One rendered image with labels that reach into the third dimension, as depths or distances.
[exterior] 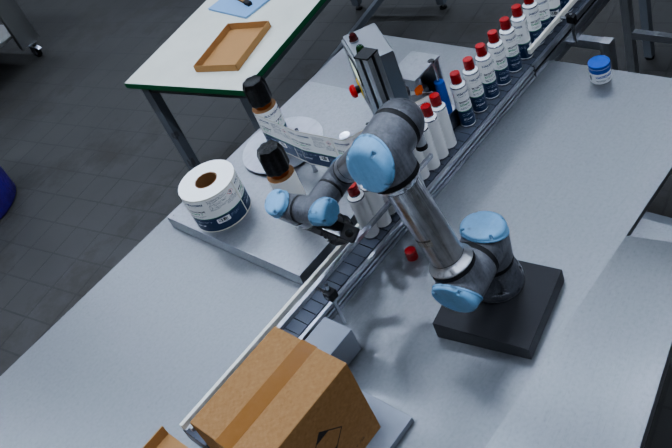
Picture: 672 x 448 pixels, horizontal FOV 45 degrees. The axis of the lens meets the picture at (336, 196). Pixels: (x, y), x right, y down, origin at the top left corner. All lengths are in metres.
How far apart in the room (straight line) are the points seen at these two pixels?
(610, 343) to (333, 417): 0.70
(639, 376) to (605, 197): 0.60
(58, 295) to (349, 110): 2.09
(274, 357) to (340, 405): 0.19
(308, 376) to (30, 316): 2.76
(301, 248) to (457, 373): 0.68
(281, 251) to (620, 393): 1.09
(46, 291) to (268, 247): 2.15
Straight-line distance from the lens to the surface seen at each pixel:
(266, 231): 2.61
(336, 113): 2.97
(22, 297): 4.60
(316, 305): 2.31
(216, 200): 2.63
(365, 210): 2.34
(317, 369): 1.86
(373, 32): 2.14
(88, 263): 4.49
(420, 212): 1.81
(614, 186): 2.45
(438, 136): 2.54
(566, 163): 2.55
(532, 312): 2.12
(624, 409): 1.99
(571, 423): 1.98
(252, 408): 1.86
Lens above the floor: 2.52
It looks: 39 degrees down
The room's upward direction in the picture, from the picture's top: 24 degrees counter-clockwise
